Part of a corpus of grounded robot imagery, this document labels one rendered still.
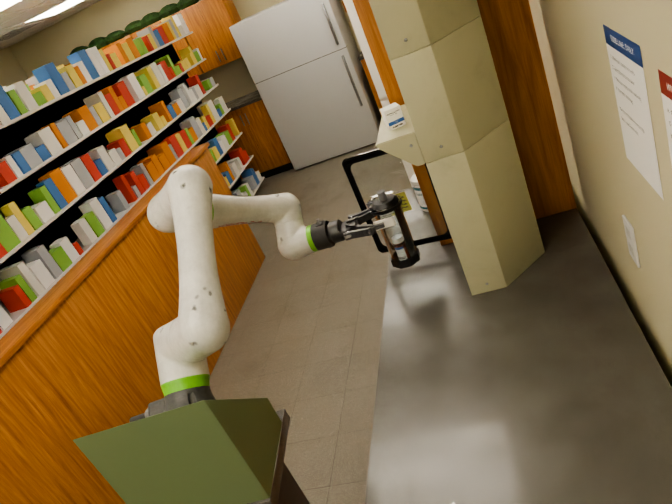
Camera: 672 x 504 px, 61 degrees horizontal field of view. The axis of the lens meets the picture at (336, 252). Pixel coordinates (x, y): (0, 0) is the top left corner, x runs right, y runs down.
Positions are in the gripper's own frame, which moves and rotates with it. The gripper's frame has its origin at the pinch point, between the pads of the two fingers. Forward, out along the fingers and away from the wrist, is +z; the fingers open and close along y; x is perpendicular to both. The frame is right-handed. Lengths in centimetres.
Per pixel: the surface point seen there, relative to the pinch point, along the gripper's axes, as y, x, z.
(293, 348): 113, 123, -116
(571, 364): -54, 28, 40
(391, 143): -14.1, -27.3, 11.4
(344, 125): 473, 91, -112
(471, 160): -13.1, -14.8, 30.5
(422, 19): -14, -55, 29
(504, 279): -14.3, 25.6, 29.5
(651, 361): -58, 28, 57
